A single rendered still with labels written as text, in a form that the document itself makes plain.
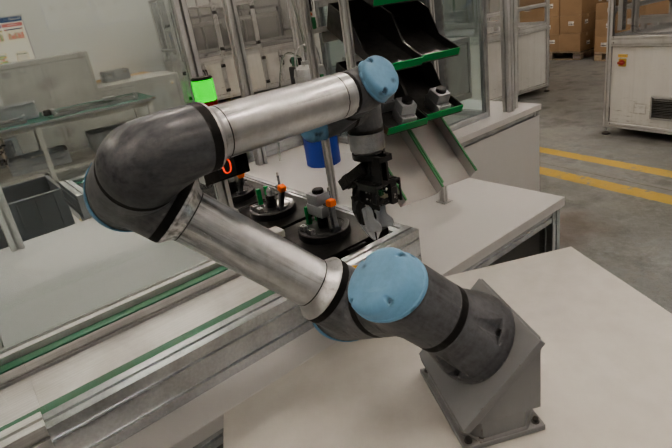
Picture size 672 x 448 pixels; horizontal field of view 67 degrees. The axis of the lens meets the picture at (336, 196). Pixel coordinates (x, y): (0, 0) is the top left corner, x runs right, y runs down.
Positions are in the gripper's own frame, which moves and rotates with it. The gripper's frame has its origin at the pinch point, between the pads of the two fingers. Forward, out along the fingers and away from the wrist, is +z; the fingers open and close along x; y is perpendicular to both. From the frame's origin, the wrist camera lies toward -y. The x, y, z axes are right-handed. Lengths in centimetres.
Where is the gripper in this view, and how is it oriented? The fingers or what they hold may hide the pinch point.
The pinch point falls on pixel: (372, 233)
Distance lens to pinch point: 116.8
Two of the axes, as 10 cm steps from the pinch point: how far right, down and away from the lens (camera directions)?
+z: 1.4, 9.3, 3.5
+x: 7.7, -3.3, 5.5
